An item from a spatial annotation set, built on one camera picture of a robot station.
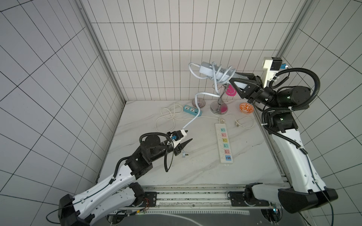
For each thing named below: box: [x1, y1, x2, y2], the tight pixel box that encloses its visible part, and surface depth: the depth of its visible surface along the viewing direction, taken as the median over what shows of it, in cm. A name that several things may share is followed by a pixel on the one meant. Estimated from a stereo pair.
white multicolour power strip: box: [214, 122, 234, 165], surface depth 93 cm
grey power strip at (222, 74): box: [199, 61, 249, 82], surface depth 46 cm
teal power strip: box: [183, 104, 203, 117], surface depth 113 cm
